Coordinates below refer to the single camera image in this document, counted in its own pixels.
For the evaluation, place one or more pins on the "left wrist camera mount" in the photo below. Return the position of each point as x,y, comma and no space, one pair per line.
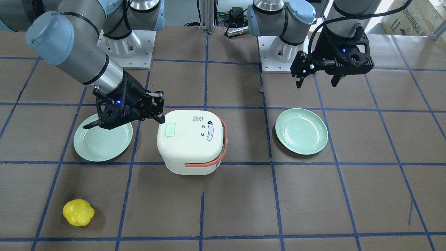
351,55

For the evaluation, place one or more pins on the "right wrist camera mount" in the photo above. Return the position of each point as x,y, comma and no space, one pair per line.
112,109

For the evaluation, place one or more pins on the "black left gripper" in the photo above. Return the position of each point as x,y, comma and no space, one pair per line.
326,46

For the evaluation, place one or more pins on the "white rice cooker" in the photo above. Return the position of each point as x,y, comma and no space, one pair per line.
192,142

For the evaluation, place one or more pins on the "black power adapter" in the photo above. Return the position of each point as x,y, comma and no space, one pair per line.
236,15

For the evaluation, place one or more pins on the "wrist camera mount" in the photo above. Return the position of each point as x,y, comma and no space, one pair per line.
112,109
351,55

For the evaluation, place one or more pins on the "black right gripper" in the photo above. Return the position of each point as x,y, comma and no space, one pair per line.
133,91

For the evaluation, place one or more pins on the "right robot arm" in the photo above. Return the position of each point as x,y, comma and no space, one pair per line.
65,33

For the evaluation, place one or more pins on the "green plate near left arm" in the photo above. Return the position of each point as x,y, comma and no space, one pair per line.
98,144

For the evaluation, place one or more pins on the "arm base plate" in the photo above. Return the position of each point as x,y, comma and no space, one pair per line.
133,52
277,56

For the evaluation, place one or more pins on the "aluminium frame post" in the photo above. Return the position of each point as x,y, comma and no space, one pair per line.
207,15

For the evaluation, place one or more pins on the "green plate near right arm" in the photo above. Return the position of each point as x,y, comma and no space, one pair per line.
301,131

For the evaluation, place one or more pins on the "yellow toy bell pepper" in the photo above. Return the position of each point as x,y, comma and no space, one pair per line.
78,212

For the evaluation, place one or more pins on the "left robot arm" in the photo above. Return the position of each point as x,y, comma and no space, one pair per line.
292,20

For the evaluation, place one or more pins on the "cardboard box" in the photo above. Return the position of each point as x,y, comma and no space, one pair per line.
420,18

